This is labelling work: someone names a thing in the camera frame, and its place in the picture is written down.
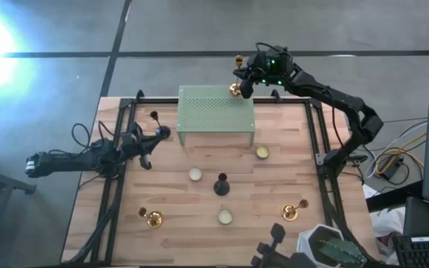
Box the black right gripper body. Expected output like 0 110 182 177
250 45 296 86

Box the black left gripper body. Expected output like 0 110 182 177
118 130 143 159

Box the gold candlestick holder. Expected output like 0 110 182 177
136 206 164 229
229 54 245 98
280 198 310 222

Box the black candlestick holder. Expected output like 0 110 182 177
149 110 172 141
213 172 231 197

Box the yellow candle tin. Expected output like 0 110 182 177
255 144 271 160

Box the pale green candle tin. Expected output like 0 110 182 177
217 208 234 226

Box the green perforated metal shelf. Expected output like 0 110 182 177
176 84 256 147

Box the black side stand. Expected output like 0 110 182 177
0 147 38 268

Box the black jointed device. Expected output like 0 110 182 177
250 222 318 268

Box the black power adapter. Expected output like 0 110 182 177
380 155 405 179

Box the white hexagonal plant pot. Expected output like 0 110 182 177
296 223 349 268

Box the black desk edge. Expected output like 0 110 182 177
365 180 424 213

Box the green cactus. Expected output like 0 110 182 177
317 237 367 267

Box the white plastic bag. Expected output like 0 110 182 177
362 184 406 243

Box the black monitor back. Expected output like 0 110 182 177
402 196 429 237

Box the black keyboard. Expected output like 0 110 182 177
392 234 429 268

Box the black metal table frame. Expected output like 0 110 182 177
67 89 372 267

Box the white floor cable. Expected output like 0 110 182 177
364 121 428 179

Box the yellow floor cable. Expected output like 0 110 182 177
374 133 426 176

